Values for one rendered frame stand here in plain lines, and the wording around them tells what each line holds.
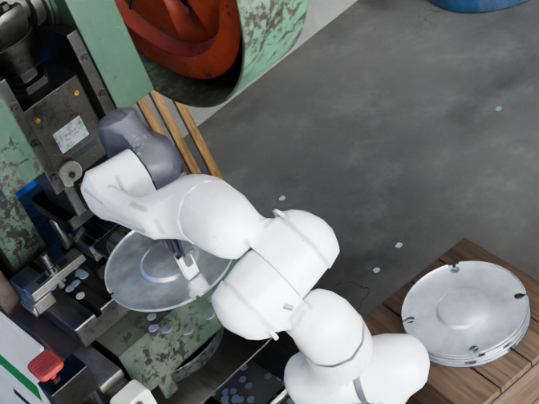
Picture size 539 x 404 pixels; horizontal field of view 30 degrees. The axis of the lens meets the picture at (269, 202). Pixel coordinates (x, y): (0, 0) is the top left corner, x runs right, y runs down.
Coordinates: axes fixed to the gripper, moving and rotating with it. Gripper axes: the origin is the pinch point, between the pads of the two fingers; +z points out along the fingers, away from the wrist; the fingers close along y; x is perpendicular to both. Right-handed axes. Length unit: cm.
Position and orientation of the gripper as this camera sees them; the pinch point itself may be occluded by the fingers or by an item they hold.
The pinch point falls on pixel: (186, 263)
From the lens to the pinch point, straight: 207.0
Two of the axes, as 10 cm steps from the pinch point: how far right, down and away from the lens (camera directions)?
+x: 6.9, -6.0, 4.0
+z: 2.9, 7.4, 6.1
